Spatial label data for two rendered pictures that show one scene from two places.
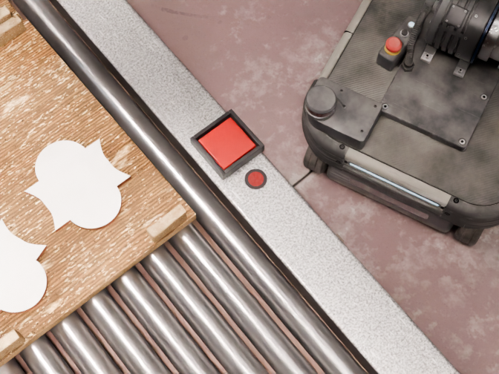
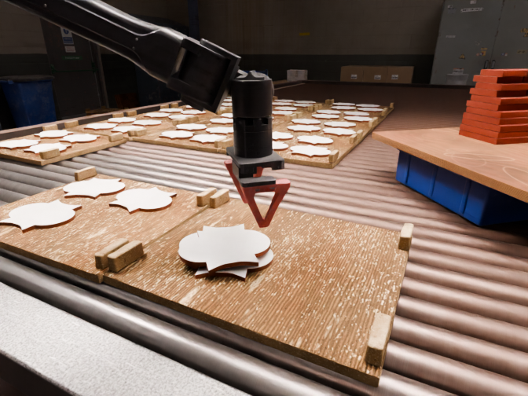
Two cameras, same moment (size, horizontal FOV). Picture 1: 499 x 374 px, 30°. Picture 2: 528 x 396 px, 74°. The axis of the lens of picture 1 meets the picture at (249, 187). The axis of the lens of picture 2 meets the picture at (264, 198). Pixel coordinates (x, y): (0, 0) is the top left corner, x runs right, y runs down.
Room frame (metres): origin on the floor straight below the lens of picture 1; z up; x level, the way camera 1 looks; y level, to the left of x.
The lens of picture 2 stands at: (1.28, 0.38, 1.25)
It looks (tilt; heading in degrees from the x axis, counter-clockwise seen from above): 22 degrees down; 156
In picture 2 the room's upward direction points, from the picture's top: straight up
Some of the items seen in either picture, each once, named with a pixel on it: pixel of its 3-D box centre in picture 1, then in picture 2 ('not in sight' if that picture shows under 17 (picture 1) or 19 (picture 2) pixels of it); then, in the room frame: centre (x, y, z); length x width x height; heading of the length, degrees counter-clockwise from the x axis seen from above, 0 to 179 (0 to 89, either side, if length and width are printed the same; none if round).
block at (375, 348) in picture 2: not in sight; (378, 338); (1.06, 0.63, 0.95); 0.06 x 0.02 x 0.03; 129
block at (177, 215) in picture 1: (167, 223); not in sight; (0.44, 0.11, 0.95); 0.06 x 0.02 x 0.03; 130
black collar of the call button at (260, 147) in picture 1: (227, 144); not in sight; (0.57, 0.03, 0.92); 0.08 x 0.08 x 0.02; 40
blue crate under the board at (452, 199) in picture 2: not in sight; (486, 175); (0.76, 1.22, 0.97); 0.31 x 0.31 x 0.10; 80
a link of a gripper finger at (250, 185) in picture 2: not in sight; (260, 194); (0.85, 0.57, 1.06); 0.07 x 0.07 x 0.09; 82
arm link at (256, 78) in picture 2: not in sight; (252, 97); (0.81, 0.58, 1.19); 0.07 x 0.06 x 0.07; 152
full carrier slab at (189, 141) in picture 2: not in sight; (199, 132); (-0.16, 0.74, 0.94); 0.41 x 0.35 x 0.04; 39
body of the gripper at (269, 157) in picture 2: not in sight; (253, 141); (0.81, 0.58, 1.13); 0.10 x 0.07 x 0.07; 172
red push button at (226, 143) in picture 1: (227, 144); not in sight; (0.57, 0.03, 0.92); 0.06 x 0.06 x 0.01; 40
